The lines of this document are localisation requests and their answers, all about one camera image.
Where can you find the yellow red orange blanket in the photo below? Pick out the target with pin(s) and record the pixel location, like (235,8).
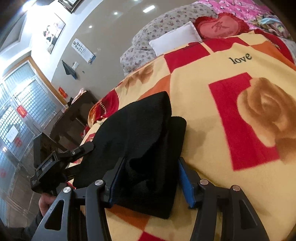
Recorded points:
(237,95)

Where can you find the glass door with grille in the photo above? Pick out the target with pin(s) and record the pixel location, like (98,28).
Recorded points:
(30,105)

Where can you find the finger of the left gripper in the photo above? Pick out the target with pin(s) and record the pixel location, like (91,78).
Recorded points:
(71,172)
(78,152)

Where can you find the pink patterned quilt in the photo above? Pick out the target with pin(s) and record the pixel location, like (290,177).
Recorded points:
(248,11)

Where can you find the colourful crumpled cloth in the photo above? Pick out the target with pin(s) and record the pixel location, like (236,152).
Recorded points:
(271,24)

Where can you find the dark sleeved left forearm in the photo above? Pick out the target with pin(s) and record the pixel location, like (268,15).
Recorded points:
(20,233)

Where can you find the black pants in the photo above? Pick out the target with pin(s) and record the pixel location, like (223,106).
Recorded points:
(150,140)

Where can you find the white wall calendar poster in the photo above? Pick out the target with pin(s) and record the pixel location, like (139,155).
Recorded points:
(83,51)

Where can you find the person's left hand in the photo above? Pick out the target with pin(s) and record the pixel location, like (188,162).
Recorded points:
(45,201)

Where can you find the framed wall picture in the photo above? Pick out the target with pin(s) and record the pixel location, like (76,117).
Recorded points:
(70,5)

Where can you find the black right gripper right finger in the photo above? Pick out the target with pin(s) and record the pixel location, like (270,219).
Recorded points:
(189,182)

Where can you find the white pillow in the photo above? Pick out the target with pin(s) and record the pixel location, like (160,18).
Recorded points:
(175,38)

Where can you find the dark cloth on wall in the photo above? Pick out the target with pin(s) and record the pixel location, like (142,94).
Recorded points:
(69,70)

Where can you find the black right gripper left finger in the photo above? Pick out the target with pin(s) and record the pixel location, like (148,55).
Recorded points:
(110,179)

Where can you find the dark wooden side table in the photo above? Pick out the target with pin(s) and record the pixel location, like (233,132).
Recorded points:
(69,128)

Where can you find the wedding photo poster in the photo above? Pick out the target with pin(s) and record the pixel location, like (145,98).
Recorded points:
(51,31)

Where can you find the red heart-shaped pillow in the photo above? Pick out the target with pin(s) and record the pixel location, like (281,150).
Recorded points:
(226,25)

